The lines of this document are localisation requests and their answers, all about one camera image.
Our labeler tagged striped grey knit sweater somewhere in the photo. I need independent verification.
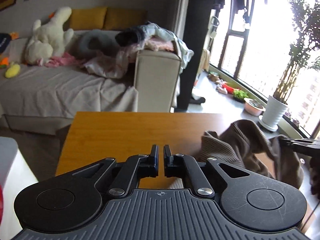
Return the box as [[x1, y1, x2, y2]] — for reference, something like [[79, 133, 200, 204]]
[[167, 119, 305, 190]]

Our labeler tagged clothes pile on sofa arm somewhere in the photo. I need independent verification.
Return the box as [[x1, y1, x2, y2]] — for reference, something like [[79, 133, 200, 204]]
[[83, 22, 194, 79]]

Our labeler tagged white ribbed plant pot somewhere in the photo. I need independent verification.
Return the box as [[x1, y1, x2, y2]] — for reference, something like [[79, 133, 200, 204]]
[[259, 95, 288, 132]]

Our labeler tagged pink flower pot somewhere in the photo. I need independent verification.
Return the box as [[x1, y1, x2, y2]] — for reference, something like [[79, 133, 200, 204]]
[[244, 98, 265, 116]]

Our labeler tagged grey covered sofa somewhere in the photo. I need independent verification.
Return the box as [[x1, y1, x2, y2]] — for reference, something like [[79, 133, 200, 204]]
[[0, 29, 182, 136]]

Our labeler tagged white side cabinet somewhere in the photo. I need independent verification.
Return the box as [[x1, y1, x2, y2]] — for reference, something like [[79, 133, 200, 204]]
[[1, 137, 38, 239]]

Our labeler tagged pink cloth on sofa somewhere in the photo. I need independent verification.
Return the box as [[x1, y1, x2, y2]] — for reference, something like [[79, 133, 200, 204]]
[[37, 52, 84, 68]]

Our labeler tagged bamboo plant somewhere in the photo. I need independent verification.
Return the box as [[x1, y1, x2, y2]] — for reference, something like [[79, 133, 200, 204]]
[[273, 0, 319, 104]]

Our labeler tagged grey neck pillow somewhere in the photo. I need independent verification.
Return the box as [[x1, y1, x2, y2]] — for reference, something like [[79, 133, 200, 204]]
[[76, 29, 120, 59]]

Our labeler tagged white plush rabbit toy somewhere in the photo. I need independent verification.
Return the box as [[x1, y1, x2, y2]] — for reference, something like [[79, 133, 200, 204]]
[[24, 7, 74, 65]]

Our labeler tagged yellow cushion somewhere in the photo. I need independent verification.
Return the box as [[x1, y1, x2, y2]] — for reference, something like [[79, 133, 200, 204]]
[[69, 7, 107, 30]]

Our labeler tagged yellow plush lemon toy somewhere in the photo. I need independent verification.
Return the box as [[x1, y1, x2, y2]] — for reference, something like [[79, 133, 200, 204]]
[[4, 64, 21, 79]]

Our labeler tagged dark navy cap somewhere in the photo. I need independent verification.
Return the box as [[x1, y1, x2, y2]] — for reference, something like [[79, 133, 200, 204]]
[[0, 33, 12, 54]]

